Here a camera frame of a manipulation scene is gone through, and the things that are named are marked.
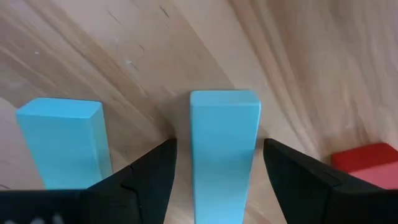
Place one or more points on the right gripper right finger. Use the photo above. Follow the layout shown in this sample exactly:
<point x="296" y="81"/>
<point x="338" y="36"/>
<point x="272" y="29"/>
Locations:
<point x="298" y="193"/>

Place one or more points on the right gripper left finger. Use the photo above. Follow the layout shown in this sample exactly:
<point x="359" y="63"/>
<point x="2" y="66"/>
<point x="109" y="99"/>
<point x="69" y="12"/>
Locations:
<point x="149" y="186"/>

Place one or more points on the red wooden block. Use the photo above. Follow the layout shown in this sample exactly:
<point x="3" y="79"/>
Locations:
<point x="363" y="157"/>

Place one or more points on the long blue wooden block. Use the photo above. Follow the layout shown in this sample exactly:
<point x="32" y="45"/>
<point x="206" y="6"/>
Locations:
<point x="62" y="146"/>
<point x="224" y="149"/>

